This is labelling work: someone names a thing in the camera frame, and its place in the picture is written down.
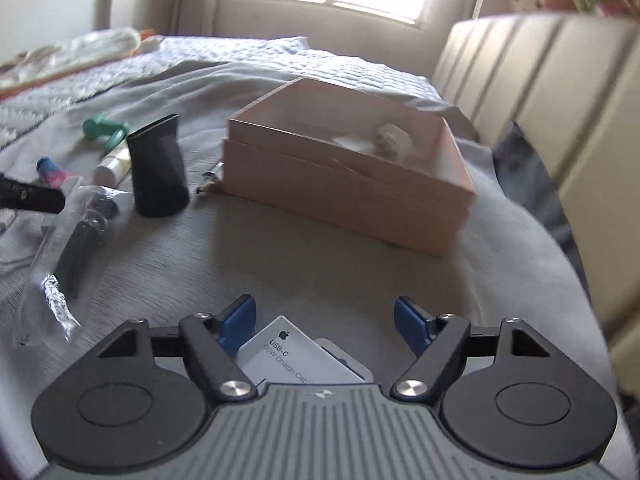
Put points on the pink tube with blue cap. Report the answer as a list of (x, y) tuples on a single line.
[(50, 172)]

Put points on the green plastic holder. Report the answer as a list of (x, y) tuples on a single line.
[(97, 127)]

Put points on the white tape roll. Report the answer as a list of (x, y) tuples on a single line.
[(392, 140)]

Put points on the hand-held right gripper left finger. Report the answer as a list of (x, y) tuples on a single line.
[(240, 321)]

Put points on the beige padded headboard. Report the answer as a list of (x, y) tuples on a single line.
[(550, 85)]

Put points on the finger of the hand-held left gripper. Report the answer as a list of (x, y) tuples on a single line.
[(35, 197)]

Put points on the clear plastic bag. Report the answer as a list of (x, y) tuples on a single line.
[(75, 255)]

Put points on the cream towel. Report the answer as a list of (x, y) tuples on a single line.
[(75, 55)]

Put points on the pink cardboard box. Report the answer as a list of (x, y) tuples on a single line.
[(325, 195)]

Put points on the quilted bed cover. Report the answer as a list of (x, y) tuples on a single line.
[(240, 52)]

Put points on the black cone nozzle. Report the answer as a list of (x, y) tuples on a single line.
[(155, 175)]

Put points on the white cream tube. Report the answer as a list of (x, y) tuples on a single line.
[(112, 165)]

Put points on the small metal clip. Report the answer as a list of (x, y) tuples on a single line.
[(211, 177)]

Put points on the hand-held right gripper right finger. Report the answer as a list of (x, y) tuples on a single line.
[(410, 322)]

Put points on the grey blanket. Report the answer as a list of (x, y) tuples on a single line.
[(300, 270)]

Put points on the dark grey cloth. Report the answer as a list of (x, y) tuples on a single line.
[(530, 180)]

